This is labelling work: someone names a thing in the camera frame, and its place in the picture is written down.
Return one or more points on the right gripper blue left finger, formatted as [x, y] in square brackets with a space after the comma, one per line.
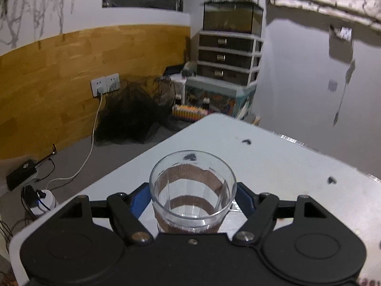
[140, 199]

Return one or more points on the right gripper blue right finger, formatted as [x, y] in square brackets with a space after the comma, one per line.
[246, 199]

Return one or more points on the clear glass with brown bands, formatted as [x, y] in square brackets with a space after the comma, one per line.
[192, 192]

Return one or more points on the white storage box with toys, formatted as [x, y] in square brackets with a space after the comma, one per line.
[224, 97]

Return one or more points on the black box on floor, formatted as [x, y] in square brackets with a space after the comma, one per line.
[20, 175]

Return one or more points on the white drawer unit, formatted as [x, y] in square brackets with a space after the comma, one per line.
[229, 56]

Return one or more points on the glass terrarium tank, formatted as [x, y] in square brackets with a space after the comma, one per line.
[233, 16]

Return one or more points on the white wall socket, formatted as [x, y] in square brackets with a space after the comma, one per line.
[105, 85]

